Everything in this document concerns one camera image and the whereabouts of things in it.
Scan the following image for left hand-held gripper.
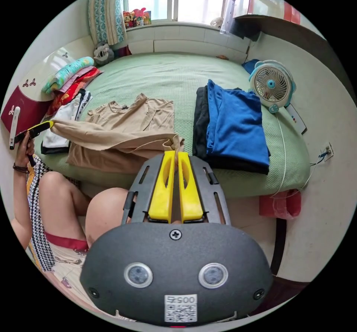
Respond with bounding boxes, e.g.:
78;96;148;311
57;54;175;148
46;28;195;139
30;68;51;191
13;120;54;168

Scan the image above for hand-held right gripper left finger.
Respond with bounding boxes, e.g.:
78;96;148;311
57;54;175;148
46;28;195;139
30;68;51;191
148;150;176;223

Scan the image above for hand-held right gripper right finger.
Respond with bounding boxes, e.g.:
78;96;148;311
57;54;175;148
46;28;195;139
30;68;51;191
178;152;202;223

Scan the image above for light brown t-shirt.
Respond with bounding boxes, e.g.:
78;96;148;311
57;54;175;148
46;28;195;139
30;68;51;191
51;93;185;174

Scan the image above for person's left forearm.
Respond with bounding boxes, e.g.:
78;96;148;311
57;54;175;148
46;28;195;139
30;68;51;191
12;162;30;177

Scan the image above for person's left hand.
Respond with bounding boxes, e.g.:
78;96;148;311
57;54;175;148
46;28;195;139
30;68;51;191
14;135;36;171

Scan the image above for white and black pile of clothes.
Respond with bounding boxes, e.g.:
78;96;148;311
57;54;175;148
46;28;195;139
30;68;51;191
41;88;93;155

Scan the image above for white and maroon headboard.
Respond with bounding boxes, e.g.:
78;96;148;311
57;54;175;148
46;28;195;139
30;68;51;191
0;47;95;137

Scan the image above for stack of folded colourful quilts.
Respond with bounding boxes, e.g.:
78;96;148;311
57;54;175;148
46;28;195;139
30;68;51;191
41;56;103;115

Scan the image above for person's body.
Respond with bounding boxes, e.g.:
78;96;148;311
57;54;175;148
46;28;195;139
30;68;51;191
10;155;138;306

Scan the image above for blue and black pile of clothes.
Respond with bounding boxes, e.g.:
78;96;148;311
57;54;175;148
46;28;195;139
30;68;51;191
192;79;271;175

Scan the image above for red plastic bag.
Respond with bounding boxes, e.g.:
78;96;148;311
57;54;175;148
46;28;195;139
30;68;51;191
258;189;302;220

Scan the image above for grey plush toy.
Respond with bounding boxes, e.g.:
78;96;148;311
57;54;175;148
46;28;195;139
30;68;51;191
93;42;115;66

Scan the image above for bed with green quilt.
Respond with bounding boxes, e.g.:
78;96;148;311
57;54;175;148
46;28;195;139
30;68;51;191
41;51;312;199

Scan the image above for white remote control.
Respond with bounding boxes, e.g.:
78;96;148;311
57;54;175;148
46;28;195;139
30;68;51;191
285;103;307;135

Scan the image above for patterned teal and white curtain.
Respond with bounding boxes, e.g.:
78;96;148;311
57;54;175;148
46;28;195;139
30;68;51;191
88;0;127;46

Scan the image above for white and blue table fan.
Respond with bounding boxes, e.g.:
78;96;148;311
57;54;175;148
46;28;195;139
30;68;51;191
248;59;297;115

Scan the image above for blue cloth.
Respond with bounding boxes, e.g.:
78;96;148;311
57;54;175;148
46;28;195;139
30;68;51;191
241;58;261;75

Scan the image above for colourful toys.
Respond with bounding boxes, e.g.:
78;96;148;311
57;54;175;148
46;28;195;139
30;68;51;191
122;7;152;29

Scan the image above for hanging white cloth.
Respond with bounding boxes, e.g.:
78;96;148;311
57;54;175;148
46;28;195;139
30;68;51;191
219;0;240;35

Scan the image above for cupboard with red panels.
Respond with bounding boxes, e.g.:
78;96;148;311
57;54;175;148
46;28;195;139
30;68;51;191
232;0;330;43

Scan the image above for white fan cable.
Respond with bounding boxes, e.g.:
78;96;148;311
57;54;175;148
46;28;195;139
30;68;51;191
268;112;311;199

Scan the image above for wall socket with plug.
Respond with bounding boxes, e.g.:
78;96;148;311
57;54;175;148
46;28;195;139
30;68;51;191
309;142;334;168

